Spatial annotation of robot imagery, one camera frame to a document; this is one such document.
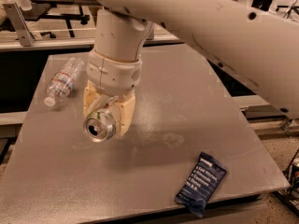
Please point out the dark blue snack bar wrapper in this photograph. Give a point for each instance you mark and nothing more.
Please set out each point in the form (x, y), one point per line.
(201, 184)

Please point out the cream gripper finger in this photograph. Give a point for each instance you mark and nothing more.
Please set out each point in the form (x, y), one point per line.
(92, 99)
(123, 108)

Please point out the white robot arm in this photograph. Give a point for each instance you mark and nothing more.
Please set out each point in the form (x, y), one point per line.
(258, 48)

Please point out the black wire rack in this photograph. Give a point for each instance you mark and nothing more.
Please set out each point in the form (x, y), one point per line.
(290, 196)

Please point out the clear plastic water bottle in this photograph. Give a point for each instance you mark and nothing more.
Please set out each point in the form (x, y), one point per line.
(63, 82)

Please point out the silver green 7up can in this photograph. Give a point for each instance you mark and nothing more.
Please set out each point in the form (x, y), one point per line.
(100, 125)

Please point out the metal guard rail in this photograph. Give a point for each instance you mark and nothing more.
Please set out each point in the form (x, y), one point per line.
(78, 43)

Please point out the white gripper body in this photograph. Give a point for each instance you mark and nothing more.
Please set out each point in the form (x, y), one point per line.
(112, 74)

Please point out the left metal rail bracket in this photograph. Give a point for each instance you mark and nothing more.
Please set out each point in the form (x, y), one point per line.
(18, 22)

